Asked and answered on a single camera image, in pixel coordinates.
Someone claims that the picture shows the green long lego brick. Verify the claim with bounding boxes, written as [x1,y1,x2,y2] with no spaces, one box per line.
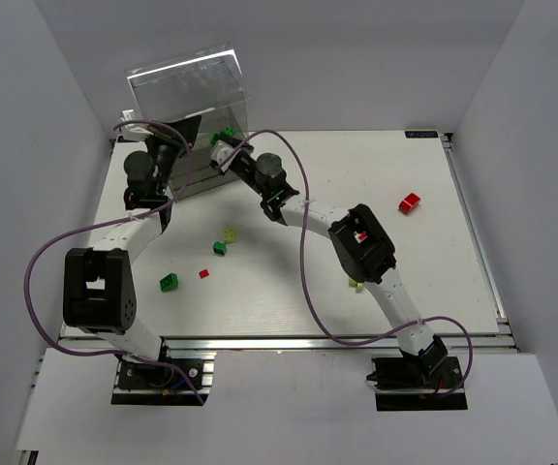
[209,133,220,145]
[222,127,235,138]

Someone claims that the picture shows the clear plastic drawer container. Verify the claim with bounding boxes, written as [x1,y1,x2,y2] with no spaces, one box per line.
[121,43,249,198]

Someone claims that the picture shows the green small lego brick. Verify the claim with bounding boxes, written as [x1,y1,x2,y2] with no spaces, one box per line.
[212,241,227,256]

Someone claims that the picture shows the green long lego brick front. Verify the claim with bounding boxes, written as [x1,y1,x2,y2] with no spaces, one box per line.
[209,133,220,145]

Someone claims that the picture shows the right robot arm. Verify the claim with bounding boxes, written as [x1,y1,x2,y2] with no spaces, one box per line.
[211,139,448,378]

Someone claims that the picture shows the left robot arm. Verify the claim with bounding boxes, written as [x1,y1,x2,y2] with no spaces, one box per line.
[63,116,202,361]

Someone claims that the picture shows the yellow square lego brick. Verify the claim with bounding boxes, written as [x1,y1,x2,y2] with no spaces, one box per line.
[223,228,236,244]

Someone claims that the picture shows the green square lego brick left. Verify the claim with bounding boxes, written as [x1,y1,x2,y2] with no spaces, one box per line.
[159,273,179,293]

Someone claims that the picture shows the yellow lego brick right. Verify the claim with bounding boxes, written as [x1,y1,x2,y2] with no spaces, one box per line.
[349,278,364,293]

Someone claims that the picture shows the large red lego brick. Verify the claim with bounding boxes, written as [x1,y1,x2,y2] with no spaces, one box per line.
[398,193,421,215]

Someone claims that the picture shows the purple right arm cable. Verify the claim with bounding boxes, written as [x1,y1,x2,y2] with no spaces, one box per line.
[220,128,475,398]

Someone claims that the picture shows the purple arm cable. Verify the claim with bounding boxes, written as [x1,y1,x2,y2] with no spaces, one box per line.
[220,128,475,398]
[22,119,207,406]

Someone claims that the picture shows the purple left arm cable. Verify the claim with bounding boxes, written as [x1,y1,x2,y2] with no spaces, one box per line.
[22,119,207,406]

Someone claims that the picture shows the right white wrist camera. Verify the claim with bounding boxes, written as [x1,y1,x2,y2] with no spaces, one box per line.
[210,140,235,173]

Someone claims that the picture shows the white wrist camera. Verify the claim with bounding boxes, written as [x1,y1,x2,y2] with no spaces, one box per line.
[210,140,235,173]
[119,109,152,142]

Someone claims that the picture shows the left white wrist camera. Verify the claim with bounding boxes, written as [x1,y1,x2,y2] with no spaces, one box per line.
[119,109,152,142]

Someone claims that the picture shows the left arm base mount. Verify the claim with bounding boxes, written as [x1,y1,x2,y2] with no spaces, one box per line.
[110,343,215,407]

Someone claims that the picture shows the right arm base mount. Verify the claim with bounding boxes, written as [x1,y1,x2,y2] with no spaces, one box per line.
[366,356,468,413]

